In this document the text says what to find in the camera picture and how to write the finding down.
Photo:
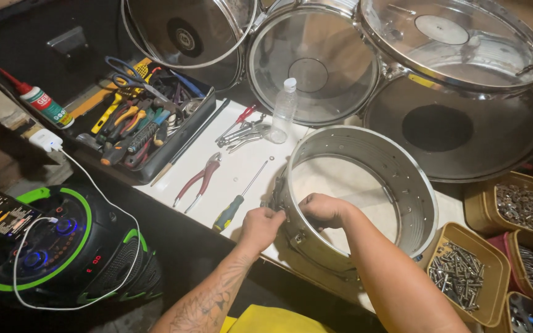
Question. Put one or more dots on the person's right hand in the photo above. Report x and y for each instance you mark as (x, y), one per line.
(329, 210)

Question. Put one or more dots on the person's left hand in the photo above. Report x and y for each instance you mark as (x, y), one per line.
(259, 229)

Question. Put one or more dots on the person's right fingers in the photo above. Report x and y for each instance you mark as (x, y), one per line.
(308, 210)

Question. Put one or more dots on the person's left fingers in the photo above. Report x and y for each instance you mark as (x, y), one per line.
(273, 216)

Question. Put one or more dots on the metal drum lug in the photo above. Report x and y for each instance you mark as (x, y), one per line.
(276, 194)

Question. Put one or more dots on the bare metal drum shell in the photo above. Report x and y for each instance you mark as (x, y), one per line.
(387, 162)

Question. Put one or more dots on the bunch of metal wrenches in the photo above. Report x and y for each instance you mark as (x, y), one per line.
(245, 136)

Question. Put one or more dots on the clear plastic bottle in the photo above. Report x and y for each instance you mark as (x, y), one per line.
(285, 108)

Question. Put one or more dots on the person's yellow shirt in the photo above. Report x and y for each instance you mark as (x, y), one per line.
(271, 321)

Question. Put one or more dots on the long dark rod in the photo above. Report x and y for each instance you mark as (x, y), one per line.
(192, 141)

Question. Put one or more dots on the black tray of tools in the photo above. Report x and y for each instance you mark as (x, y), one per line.
(155, 134)

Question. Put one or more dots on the yellow tub of screws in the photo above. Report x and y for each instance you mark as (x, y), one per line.
(461, 275)

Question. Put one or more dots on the large drum black head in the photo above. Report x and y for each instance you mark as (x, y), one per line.
(456, 129)

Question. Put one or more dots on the black green speaker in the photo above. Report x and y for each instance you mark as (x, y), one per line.
(90, 249)

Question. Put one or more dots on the red plastic tub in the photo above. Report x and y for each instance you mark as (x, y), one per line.
(498, 245)

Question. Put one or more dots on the chrome drum with black dot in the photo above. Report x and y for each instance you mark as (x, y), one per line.
(185, 37)

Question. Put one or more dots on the yellow tub of washers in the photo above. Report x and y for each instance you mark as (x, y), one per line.
(521, 206)

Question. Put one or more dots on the chrome snare drum clear head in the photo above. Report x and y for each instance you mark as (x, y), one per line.
(447, 41)

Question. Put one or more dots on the white charger plug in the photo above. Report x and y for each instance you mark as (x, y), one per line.
(45, 139)

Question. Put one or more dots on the yellow tub of mixed parts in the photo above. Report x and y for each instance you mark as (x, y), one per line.
(525, 317)

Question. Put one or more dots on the white glue bottle red cap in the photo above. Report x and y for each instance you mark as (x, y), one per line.
(46, 105)

